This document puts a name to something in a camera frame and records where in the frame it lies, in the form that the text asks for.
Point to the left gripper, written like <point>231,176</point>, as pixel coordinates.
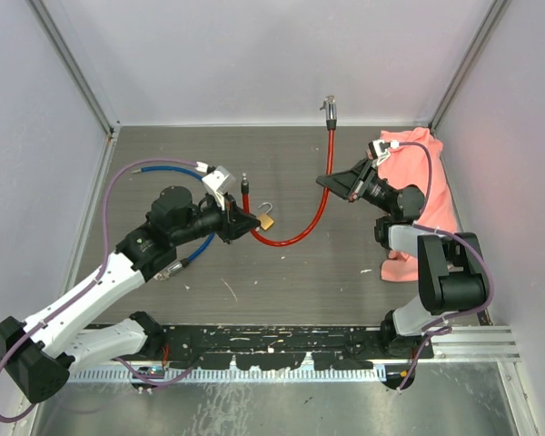
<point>240,222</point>

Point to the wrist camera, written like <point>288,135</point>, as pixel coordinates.
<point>380,150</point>
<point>218,182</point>

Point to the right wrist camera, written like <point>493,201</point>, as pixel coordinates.
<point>380,150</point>

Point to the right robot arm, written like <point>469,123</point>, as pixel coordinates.
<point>451,274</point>

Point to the slotted cable duct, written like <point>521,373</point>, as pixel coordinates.
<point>306,373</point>

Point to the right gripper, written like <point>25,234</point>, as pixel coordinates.
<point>347,184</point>

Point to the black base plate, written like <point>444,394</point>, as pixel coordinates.
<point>272,348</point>

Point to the blue lock keys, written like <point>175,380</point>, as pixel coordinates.
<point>162,276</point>

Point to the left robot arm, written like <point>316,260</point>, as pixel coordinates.
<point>41,352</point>

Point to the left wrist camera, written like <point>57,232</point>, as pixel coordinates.
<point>218,182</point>

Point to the brass padlock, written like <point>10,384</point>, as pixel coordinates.
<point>266,221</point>

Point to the red cable lock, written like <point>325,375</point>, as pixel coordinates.
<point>331,126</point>

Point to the blue cable lock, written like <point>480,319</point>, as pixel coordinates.
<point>185,262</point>

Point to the pink cloth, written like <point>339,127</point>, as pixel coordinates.
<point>422,167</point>

